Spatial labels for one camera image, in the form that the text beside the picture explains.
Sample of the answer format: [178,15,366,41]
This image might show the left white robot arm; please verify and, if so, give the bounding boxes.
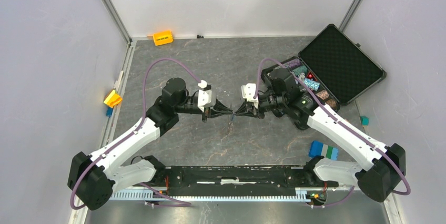
[67,78,232,210]

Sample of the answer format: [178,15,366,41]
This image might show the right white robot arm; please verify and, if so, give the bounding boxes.
[236,68,411,202]

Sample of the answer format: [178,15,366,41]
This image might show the blue green toy bricks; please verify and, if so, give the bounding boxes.
[308,140,339,160]

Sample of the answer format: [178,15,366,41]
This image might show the black poker chip case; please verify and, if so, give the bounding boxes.
[259,24,387,118]

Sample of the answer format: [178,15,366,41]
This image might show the orange block at back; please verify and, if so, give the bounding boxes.
[152,30,174,46]

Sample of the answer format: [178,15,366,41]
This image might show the orange block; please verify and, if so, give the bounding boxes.
[103,89,123,108]
[152,30,174,46]

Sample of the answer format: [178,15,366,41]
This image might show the orange block at left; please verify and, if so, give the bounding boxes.
[103,89,123,108]

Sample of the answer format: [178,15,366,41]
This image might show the small blue block left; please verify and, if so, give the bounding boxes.
[106,107,114,117]

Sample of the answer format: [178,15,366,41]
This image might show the teal cube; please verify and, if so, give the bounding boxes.
[360,116,370,126]

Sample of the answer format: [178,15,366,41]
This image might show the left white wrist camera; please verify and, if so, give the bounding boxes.
[197,80,213,112]

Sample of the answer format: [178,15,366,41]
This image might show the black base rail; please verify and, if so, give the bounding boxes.
[147,165,339,197]

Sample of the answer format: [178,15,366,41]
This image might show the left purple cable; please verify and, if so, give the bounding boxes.
[69,58,204,211]

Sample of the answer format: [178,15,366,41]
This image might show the white toothed cable rail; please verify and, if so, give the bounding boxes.
[110,187,325,203]

